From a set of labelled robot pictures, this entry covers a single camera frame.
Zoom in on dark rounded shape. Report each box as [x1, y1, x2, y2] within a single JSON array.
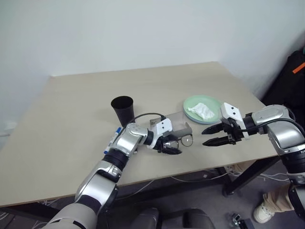
[[182, 208, 215, 229], [137, 207, 160, 229]]

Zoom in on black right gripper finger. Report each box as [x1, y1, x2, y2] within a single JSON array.
[[202, 123, 225, 135], [202, 136, 231, 147]]

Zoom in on white marker with blue cap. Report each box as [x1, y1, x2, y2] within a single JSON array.
[[104, 127, 122, 155]]

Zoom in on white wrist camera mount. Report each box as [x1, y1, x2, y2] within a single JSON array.
[[220, 102, 251, 140], [146, 118, 173, 150]]

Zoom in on white floor cable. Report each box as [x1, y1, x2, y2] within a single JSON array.
[[170, 170, 290, 184]]

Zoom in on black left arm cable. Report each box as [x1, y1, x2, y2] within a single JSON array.
[[130, 113, 166, 125]]

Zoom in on black paper cup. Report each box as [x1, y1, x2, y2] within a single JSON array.
[[111, 95, 135, 127]]

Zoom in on black metal table frame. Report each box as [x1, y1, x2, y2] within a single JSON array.
[[0, 156, 285, 224]]

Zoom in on crumpled white tissue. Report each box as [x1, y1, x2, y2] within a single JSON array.
[[187, 103, 215, 120]]

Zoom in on black bag with orange tag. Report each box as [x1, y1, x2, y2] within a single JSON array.
[[261, 49, 305, 111]]

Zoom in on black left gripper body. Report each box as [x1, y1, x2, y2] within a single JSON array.
[[156, 135, 171, 155]]

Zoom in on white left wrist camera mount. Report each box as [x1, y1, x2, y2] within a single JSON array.
[[146, 118, 173, 150]]

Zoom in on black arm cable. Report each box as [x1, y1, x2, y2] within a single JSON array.
[[130, 113, 166, 125], [239, 118, 305, 142]]

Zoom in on round black-rimmed glasses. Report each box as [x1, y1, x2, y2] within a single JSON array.
[[166, 134, 194, 150]]

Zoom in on white sneaker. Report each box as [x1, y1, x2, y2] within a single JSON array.
[[253, 199, 277, 224]]

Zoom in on beige trouser leg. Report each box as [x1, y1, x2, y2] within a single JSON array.
[[262, 185, 295, 213]]

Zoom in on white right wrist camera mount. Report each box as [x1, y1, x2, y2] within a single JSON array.
[[220, 102, 251, 140]]

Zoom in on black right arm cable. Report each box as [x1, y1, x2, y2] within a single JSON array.
[[239, 118, 305, 142]]

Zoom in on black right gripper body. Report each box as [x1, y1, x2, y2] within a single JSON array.
[[221, 117, 245, 146]]

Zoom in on clear grey glasses case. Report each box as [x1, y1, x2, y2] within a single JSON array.
[[149, 111, 193, 139]]

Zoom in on light blue plate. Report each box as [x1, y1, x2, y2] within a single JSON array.
[[183, 107, 222, 125]]

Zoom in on black caster wheel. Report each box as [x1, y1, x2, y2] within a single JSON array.
[[227, 213, 253, 229]]

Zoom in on light green plate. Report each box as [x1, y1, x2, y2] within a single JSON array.
[[183, 94, 223, 123]]

